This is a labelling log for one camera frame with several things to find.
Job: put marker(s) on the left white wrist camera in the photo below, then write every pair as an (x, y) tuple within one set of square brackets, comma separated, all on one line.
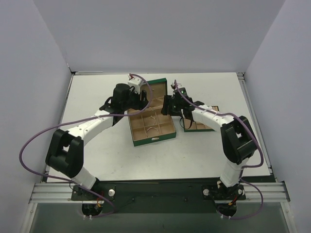
[(136, 83)]

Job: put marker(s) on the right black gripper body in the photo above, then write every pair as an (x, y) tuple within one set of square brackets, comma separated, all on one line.
[(167, 106)]

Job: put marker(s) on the green jewelry box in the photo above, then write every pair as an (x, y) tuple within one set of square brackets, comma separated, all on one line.
[(140, 123)]

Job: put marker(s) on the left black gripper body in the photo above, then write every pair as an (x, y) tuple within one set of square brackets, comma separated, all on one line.
[(141, 99)]

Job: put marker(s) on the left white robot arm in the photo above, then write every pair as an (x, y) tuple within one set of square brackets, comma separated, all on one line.
[(66, 150)]

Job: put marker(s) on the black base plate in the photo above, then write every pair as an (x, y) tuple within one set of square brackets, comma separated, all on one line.
[(171, 196)]

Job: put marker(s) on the green tray with compartments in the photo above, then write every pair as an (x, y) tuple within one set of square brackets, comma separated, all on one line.
[(192, 126)]

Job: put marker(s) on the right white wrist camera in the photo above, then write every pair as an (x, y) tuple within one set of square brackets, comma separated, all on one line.
[(174, 84)]

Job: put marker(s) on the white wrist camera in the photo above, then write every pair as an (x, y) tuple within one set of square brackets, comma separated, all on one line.
[(136, 83), (174, 84)]

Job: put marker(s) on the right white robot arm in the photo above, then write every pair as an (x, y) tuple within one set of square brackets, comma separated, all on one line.
[(236, 133)]

